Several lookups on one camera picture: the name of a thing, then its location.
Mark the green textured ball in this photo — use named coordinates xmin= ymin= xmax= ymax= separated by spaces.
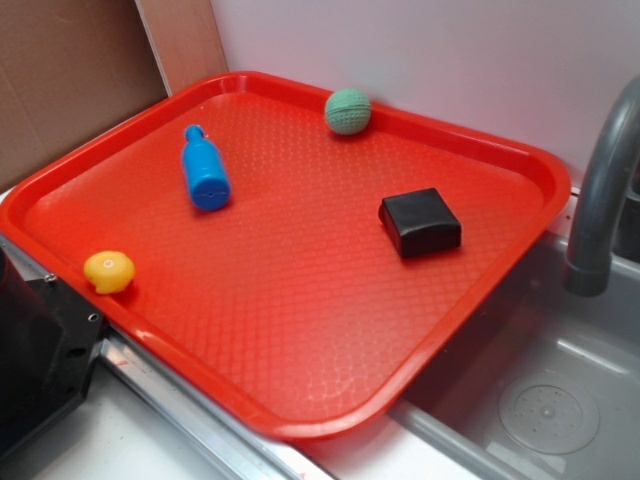
xmin=324 ymin=88 xmax=372 ymax=135

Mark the red plastic tray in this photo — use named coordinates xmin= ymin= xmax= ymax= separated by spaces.
xmin=1 ymin=72 xmax=571 ymax=440

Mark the black rectangular block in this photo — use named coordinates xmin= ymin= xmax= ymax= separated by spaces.
xmin=378 ymin=188 xmax=462 ymax=259

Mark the blue plastic toy bottle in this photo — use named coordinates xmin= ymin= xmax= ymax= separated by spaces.
xmin=182 ymin=125 xmax=231 ymax=211

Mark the yellow rubber duck toy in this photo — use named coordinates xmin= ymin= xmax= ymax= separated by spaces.
xmin=83 ymin=251 xmax=136 ymax=294

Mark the grey plastic sink basin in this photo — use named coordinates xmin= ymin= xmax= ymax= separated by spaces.
xmin=384 ymin=227 xmax=640 ymax=480

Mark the grey toy sink faucet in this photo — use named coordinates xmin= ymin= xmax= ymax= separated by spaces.
xmin=563 ymin=77 xmax=639 ymax=297

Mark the brown cardboard panel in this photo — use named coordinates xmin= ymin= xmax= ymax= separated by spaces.
xmin=1 ymin=1 xmax=227 ymax=191

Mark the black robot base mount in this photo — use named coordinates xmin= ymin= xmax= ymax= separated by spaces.
xmin=1 ymin=253 xmax=106 ymax=460

